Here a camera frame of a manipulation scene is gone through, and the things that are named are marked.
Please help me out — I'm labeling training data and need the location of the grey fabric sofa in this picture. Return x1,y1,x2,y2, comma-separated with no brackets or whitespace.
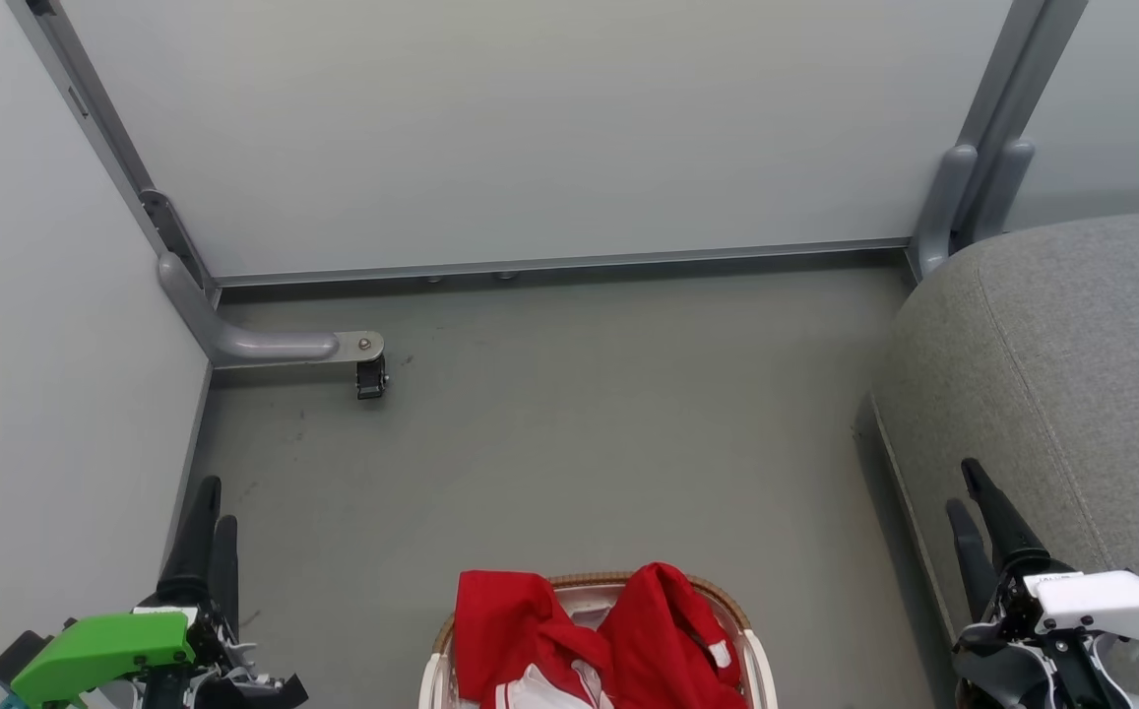
868,209,1139,709

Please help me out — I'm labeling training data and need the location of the red and white garment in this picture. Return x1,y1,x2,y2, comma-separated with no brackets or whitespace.
454,561,750,709

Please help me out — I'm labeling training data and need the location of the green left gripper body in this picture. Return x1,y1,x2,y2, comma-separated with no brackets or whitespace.
10,607,310,709

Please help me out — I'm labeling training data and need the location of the grey curved partition foot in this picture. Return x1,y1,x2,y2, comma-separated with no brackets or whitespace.
157,251,386,371
908,144,980,283
973,137,1036,243

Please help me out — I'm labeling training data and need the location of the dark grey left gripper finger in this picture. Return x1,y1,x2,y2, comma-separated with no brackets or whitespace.
158,476,223,608
209,514,240,633

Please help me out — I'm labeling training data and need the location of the grey metal partition bottom rail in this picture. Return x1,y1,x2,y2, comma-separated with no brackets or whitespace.
215,237,917,290

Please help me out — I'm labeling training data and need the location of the wicker laundry basket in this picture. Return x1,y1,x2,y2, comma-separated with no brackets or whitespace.
418,571,780,709

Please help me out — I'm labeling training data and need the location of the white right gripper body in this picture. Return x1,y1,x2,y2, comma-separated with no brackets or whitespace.
952,568,1139,709

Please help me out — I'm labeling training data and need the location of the grey metal partition post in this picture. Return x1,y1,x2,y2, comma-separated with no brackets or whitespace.
953,0,1089,247
6,0,222,306

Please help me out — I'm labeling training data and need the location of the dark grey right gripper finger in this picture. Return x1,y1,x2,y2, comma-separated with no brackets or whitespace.
945,498,1002,617
960,458,1053,578

